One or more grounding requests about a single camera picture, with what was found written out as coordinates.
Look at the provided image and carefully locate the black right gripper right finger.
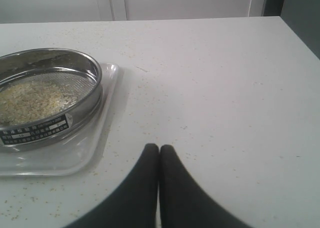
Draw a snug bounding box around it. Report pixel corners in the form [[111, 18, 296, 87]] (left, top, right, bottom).
[[159, 144, 249, 228]]

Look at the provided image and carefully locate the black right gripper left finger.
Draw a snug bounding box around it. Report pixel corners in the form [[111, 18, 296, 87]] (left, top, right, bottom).
[[67, 143, 160, 228]]

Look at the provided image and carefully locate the grain mixture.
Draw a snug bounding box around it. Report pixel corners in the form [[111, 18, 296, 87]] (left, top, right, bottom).
[[0, 81, 77, 126]]

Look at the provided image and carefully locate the round steel mesh sieve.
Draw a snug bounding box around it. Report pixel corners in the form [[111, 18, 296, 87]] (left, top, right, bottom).
[[0, 48, 103, 153]]

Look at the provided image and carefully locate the white plastic tray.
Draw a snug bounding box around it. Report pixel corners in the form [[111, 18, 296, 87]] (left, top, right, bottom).
[[0, 63, 120, 178]]

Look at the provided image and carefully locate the white cabinet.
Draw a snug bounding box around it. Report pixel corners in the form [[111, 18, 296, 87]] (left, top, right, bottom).
[[0, 0, 265, 24]]

